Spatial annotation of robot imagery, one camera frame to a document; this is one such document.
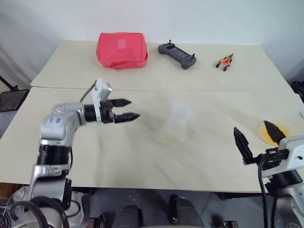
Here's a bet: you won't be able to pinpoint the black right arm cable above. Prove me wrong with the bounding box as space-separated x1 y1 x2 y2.
257 154 279 228

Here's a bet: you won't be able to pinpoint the dark rounded shape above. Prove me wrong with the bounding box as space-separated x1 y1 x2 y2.
169 194 205 228
118 205 141 228

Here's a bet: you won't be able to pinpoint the black equipment beside table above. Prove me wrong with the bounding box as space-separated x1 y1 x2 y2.
290 80 304 103

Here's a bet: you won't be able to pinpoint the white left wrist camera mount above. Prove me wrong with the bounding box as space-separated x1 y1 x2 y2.
91 77 113 125

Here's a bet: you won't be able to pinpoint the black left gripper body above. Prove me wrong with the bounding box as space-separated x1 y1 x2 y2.
99 100 115 124

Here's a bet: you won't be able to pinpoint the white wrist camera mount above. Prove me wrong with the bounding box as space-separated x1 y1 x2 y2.
91 77 113 125
267 134 304 178

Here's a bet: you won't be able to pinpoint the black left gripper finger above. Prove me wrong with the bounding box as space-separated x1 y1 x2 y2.
113 112 141 124
111 98 132 108

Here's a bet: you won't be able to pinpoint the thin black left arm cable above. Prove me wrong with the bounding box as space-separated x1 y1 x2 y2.
80 80 98 102

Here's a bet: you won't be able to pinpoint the grey handheld remote controller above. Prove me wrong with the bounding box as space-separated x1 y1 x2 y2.
158 39 198 70

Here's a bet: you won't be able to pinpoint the red fabric pouch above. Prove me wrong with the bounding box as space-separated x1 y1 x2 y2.
95 32 149 70

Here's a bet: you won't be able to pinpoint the black stand with mesh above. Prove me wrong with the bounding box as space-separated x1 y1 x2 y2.
0 75 30 113

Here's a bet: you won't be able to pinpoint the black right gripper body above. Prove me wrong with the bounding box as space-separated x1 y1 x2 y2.
243 147 289 171

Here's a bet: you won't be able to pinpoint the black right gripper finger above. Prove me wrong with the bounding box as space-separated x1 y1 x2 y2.
233 126 253 165
263 120 287 146

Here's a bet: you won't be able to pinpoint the thick black corrugated cable loop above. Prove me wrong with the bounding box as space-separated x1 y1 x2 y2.
10 195 71 228

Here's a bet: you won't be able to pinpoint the cup of orange liquid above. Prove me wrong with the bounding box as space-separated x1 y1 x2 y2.
259 120 289 146

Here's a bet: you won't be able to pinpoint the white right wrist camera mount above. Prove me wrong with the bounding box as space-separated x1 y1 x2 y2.
267 134 304 178

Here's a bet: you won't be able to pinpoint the orange black pliers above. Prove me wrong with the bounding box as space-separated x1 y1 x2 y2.
215 53 235 72

